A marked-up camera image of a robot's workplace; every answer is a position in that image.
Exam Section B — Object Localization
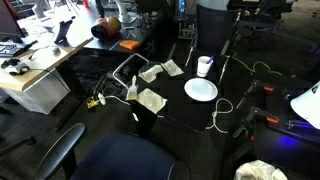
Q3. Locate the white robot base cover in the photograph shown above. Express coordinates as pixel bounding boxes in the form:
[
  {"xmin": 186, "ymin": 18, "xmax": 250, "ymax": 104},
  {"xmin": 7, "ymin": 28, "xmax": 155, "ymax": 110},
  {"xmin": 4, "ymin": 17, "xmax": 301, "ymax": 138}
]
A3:
[{"xmin": 289, "ymin": 80, "xmax": 320, "ymax": 131}]

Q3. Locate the white paper cup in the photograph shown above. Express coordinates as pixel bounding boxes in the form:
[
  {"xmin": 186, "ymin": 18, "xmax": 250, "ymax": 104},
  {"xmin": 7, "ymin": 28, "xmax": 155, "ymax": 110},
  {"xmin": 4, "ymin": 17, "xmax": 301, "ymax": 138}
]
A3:
[{"xmin": 196, "ymin": 55, "xmax": 214, "ymax": 78}]

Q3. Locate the large grey cloth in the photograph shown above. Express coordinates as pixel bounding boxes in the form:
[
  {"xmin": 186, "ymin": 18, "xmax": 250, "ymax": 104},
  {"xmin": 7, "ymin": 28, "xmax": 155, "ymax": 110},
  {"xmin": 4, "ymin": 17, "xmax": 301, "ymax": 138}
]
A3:
[{"xmin": 136, "ymin": 87, "xmax": 168, "ymax": 115}]

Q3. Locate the small rectangular grey cloth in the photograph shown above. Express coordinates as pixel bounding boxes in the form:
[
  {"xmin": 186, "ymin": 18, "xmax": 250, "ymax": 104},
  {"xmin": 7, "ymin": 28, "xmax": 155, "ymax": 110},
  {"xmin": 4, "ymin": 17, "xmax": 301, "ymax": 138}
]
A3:
[{"xmin": 160, "ymin": 59, "xmax": 185, "ymax": 78}]

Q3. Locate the pale paint brush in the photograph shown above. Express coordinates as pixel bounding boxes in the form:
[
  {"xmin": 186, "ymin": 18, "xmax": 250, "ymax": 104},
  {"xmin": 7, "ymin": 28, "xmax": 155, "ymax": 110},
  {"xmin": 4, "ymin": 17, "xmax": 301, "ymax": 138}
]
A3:
[{"xmin": 125, "ymin": 75, "xmax": 139, "ymax": 101}]

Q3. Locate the white round plate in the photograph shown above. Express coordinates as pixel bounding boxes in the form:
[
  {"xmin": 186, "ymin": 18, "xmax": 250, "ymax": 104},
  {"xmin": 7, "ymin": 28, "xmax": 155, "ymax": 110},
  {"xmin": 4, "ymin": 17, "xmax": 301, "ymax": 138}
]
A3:
[{"xmin": 183, "ymin": 77, "xmax": 219, "ymax": 103}]

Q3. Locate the silver metal rod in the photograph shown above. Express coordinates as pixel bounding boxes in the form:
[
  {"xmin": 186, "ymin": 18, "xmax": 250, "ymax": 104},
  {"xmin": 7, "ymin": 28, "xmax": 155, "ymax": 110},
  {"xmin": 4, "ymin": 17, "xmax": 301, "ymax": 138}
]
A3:
[
  {"xmin": 216, "ymin": 39, "xmax": 240, "ymax": 87},
  {"xmin": 184, "ymin": 35, "xmax": 198, "ymax": 67}
]

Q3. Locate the orange sponge block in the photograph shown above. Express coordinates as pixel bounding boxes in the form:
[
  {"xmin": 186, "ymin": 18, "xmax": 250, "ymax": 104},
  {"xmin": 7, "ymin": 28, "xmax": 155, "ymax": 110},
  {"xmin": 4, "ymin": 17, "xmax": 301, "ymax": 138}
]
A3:
[{"xmin": 118, "ymin": 39, "xmax": 141, "ymax": 51}]

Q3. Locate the white plug adapter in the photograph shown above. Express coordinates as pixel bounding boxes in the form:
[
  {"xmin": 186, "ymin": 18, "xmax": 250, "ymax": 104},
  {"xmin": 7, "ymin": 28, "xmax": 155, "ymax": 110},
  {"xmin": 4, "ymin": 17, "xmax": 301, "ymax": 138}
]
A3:
[{"xmin": 97, "ymin": 92, "xmax": 107, "ymax": 107}]

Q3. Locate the dark blue office chair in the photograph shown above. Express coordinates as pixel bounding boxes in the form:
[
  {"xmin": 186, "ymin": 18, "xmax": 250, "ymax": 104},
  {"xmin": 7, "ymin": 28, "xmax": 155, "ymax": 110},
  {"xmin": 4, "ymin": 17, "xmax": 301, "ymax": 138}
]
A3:
[{"xmin": 35, "ymin": 122, "xmax": 193, "ymax": 180}]

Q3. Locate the black mesh chair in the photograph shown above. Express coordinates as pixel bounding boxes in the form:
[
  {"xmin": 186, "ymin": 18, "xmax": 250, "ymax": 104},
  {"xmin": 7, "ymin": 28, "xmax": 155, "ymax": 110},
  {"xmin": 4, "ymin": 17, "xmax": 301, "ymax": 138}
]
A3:
[{"xmin": 194, "ymin": 3, "xmax": 242, "ymax": 56}]

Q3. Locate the blue bottle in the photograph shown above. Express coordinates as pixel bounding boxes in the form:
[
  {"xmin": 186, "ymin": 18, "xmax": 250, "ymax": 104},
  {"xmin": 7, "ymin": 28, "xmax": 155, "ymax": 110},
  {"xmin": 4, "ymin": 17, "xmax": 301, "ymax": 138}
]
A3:
[{"xmin": 176, "ymin": 0, "xmax": 188, "ymax": 20}]

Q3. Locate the white lamp stand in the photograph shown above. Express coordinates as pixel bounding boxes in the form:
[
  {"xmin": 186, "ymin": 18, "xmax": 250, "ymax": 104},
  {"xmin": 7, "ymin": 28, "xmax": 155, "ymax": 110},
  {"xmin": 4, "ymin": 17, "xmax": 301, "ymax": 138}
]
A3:
[{"xmin": 112, "ymin": 0, "xmax": 138, "ymax": 25}]

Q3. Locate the black tablet stand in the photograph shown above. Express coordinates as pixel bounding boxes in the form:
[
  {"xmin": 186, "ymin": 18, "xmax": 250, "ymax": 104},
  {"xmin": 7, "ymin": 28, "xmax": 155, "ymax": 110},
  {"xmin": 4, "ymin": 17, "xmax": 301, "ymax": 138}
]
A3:
[{"xmin": 53, "ymin": 16, "xmax": 77, "ymax": 45}]

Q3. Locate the wooden desk with grey cabinet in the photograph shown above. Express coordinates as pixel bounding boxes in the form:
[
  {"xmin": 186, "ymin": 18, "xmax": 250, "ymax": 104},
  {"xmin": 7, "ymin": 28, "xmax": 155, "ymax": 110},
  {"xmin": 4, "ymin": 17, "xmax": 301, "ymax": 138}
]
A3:
[{"xmin": 0, "ymin": 36, "xmax": 95, "ymax": 116}]

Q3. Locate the white plastic bag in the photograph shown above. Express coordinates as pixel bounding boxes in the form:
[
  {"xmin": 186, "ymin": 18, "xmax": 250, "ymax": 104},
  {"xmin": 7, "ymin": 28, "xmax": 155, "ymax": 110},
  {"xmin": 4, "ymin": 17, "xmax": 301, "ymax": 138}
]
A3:
[{"xmin": 233, "ymin": 159, "xmax": 289, "ymax": 180}]

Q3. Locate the black headset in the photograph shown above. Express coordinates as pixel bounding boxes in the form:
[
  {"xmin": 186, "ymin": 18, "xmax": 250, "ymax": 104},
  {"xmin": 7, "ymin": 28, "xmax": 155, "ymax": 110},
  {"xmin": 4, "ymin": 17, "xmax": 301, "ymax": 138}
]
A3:
[{"xmin": 0, "ymin": 58, "xmax": 31, "ymax": 76}]

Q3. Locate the black keyboard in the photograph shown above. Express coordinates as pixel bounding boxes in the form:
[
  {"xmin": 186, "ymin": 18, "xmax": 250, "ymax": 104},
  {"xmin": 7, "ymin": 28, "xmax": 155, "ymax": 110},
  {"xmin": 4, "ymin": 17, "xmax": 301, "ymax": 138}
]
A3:
[{"xmin": 0, "ymin": 42, "xmax": 25, "ymax": 59}]

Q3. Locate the dark computer monitor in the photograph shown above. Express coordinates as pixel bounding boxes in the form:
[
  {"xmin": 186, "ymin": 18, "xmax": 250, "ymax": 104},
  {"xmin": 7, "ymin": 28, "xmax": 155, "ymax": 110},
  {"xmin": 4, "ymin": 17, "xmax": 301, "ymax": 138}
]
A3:
[{"xmin": 0, "ymin": 0, "xmax": 28, "ymax": 43}]

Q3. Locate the silver metal frame loop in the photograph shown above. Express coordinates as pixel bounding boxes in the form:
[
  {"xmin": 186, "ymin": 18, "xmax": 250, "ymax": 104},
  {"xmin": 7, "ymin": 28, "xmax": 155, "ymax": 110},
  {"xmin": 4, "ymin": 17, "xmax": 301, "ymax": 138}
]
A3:
[{"xmin": 112, "ymin": 52, "xmax": 150, "ymax": 90}]

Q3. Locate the white rope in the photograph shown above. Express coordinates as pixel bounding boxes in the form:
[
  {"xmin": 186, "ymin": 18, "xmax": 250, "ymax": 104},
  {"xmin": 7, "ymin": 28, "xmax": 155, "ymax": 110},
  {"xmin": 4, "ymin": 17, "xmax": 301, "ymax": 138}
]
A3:
[{"xmin": 205, "ymin": 97, "xmax": 235, "ymax": 135}]

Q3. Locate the yellow cable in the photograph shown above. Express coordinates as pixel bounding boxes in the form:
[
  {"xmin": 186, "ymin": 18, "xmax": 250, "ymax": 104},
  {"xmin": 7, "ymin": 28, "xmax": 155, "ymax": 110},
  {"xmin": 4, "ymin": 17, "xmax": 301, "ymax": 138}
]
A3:
[{"xmin": 229, "ymin": 51, "xmax": 283, "ymax": 77}]

